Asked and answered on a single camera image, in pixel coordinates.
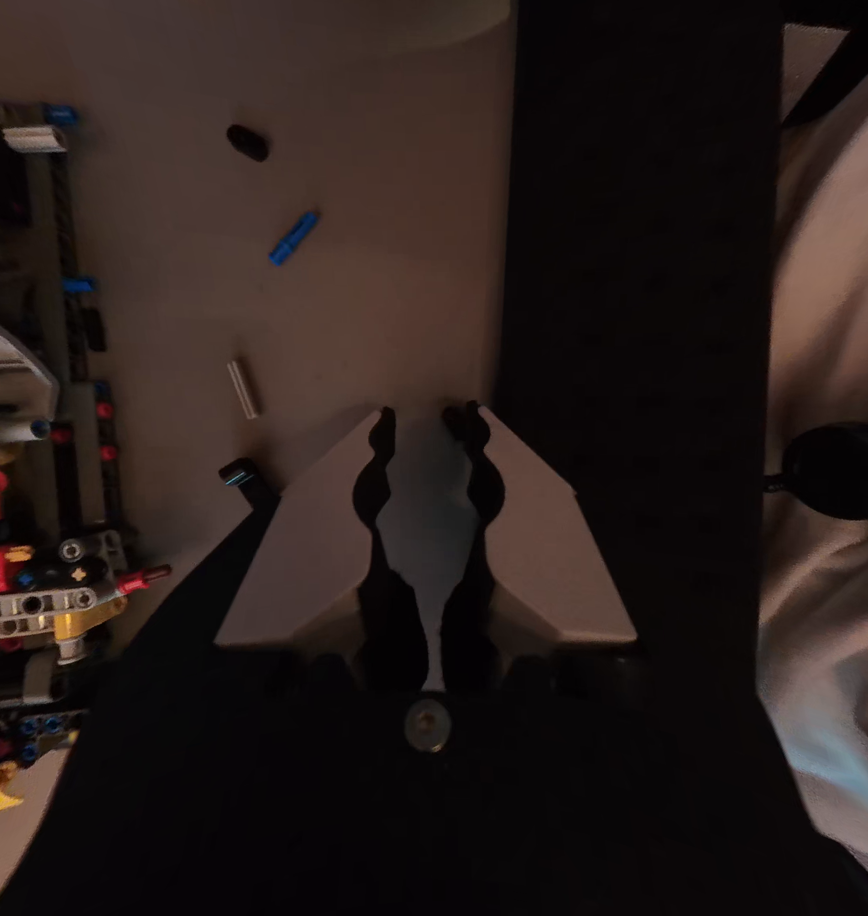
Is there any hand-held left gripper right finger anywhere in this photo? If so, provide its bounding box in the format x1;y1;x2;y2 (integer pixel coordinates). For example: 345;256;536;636
441;401;638;681

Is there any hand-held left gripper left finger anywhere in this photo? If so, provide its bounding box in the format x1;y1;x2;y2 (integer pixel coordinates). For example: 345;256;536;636
213;406;399;688

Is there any lego car chassis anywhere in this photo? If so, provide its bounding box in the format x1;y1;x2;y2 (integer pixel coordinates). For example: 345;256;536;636
0;96;173;817

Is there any blue lego pin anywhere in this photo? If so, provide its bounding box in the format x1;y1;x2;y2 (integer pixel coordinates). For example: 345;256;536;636
268;211;320;267

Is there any black oval lego piece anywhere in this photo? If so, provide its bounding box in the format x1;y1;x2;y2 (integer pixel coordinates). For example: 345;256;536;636
226;124;272;163

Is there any black perforated panel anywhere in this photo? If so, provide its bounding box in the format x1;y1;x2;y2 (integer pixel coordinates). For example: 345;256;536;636
494;0;782;659

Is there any black round device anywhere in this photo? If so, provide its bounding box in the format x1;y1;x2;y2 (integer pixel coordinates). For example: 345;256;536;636
763;422;868;520

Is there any black chest strap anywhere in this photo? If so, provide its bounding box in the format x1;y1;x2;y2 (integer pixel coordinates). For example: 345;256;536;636
781;0;868;131

